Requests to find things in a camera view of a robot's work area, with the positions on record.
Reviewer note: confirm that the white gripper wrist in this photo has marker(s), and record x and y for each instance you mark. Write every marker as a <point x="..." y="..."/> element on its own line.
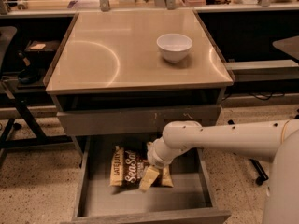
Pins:
<point x="154" y="159"/>

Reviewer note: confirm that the brown Late July chip bag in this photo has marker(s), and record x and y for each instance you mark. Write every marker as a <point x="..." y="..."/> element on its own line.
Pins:
<point x="128" y="166"/>

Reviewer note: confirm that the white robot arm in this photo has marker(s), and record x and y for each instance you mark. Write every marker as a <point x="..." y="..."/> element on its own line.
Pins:
<point x="276" y="141"/>

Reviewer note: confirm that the open grey middle drawer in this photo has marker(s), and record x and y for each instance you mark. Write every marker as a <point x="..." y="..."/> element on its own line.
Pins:
<point x="189" y="201"/>

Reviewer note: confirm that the closed grey top drawer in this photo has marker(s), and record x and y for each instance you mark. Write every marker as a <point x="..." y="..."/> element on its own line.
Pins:
<point x="134" y="120"/>

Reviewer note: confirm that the grey drawer cabinet with counter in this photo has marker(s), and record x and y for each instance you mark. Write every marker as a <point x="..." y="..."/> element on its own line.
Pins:
<point x="110" y="60"/>

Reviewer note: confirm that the black wheeled stand base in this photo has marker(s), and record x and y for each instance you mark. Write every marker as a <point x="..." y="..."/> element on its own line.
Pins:
<point x="262" y="175"/>

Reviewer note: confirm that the white ceramic bowl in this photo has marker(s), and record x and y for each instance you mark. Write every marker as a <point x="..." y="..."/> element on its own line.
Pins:
<point x="174" y="47"/>

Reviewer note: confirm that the dark box on shelf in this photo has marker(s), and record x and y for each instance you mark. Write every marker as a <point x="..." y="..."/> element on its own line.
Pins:
<point x="42" y="46"/>

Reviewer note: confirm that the grey shelf rail right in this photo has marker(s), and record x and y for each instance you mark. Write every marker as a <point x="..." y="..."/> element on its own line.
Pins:
<point x="264" y="70"/>

